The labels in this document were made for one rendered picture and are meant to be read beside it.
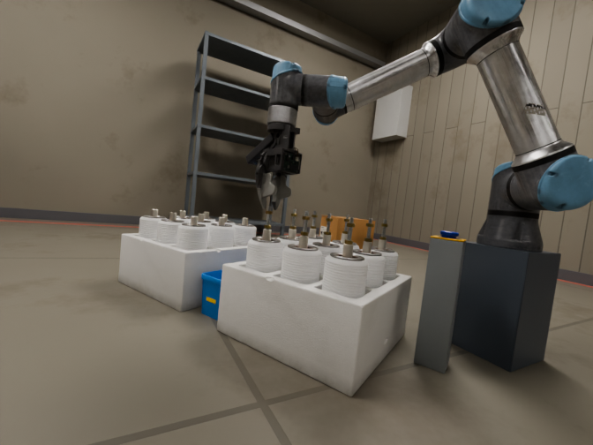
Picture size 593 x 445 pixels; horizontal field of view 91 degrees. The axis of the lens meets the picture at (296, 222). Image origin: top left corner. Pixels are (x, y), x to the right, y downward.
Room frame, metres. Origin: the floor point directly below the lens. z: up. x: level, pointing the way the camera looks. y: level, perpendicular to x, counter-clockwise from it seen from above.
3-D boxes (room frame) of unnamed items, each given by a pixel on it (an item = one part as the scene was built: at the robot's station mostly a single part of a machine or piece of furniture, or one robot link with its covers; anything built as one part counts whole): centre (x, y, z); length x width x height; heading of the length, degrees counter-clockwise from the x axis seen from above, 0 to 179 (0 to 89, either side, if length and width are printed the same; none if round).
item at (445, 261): (0.70, -0.37, 0.16); 0.07 x 0.07 x 0.31; 56
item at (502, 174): (0.81, -0.60, 0.47); 0.13 x 0.12 x 0.14; 173
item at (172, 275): (1.11, 0.37, 0.09); 0.39 x 0.39 x 0.18; 56
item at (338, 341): (0.80, -0.09, 0.09); 0.39 x 0.39 x 0.18; 56
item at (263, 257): (0.77, 0.08, 0.16); 0.10 x 0.10 x 0.18
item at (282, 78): (0.76, 0.06, 0.65); 0.09 x 0.08 x 0.11; 83
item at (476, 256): (0.82, -0.60, 0.15); 0.18 x 0.18 x 0.30; 29
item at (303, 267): (0.71, -0.02, 0.16); 0.10 x 0.10 x 0.18
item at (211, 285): (0.95, 0.14, 0.06); 0.30 x 0.11 x 0.12; 146
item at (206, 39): (2.91, 0.61, 0.86); 0.93 x 0.38 x 1.72; 119
